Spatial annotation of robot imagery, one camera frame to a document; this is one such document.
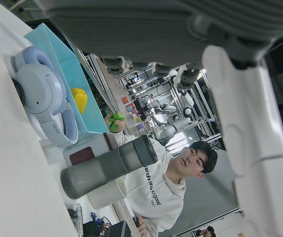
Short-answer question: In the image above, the yellow toy pepper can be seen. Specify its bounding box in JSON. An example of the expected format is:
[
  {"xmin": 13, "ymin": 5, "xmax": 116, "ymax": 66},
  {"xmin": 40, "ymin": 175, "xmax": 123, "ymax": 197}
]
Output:
[{"xmin": 71, "ymin": 87, "xmax": 88, "ymax": 115}]

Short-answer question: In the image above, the light blue plastic bin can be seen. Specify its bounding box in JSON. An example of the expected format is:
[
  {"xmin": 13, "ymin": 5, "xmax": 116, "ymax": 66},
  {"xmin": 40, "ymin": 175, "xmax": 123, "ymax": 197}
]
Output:
[{"xmin": 24, "ymin": 23, "xmax": 109, "ymax": 135}]

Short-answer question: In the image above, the white and grey left robot hand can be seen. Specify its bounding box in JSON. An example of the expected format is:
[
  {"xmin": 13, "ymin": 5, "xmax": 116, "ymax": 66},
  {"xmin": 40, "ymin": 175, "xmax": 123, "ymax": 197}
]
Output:
[{"xmin": 34, "ymin": 0, "xmax": 283, "ymax": 237}]

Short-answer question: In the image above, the white textured cup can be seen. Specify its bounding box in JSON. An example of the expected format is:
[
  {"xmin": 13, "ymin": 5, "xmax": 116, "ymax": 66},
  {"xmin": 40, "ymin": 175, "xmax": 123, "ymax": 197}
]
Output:
[{"xmin": 86, "ymin": 178, "xmax": 128, "ymax": 209}]

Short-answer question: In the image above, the person in white hoodie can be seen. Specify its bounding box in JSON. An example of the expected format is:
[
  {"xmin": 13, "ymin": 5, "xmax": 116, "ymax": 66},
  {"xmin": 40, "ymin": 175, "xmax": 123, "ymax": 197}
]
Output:
[{"xmin": 104, "ymin": 112, "xmax": 218, "ymax": 237}]

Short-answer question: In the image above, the black laptop keyboard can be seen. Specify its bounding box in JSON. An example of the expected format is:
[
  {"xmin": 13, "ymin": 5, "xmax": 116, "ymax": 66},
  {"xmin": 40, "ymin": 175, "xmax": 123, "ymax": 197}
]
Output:
[{"xmin": 106, "ymin": 220, "xmax": 131, "ymax": 237}]

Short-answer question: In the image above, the green plastic toy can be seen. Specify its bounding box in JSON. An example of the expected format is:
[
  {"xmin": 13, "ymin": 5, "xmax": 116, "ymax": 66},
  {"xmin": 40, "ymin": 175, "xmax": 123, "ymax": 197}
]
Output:
[{"xmin": 108, "ymin": 111, "xmax": 126, "ymax": 133}]

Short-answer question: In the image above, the grey water bottle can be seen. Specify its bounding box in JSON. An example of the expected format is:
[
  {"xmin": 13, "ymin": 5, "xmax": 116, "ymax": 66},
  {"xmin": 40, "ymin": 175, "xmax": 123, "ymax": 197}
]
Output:
[{"xmin": 60, "ymin": 134, "xmax": 159, "ymax": 200}]

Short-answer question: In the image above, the white humanoid robot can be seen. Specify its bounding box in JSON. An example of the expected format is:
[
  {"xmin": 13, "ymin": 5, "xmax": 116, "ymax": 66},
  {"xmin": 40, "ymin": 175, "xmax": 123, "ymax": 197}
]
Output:
[{"xmin": 153, "ymin": 88, "xmax": 195, "ymax": 141}]

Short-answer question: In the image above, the brown board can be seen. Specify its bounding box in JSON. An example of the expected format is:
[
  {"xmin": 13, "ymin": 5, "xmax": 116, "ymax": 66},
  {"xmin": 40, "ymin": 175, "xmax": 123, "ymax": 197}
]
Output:
[{"xmin": 96, "ymin": 56, "xmax": 143, "ymax": 136}]

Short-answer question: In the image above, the maroon square pad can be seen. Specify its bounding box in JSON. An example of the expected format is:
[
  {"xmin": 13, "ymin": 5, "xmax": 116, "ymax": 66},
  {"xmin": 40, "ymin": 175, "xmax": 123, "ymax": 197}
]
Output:
[{"xmin": 69, "ymin": 146, "xmax": 95, "ymax": 166}]

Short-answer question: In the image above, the lavender over-ear headphones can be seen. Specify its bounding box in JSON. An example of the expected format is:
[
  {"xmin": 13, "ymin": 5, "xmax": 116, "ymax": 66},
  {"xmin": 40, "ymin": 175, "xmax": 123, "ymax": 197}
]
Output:
[{"xmin": 9, "ymin": 46, "xmax": 79, "ymax": 149}]

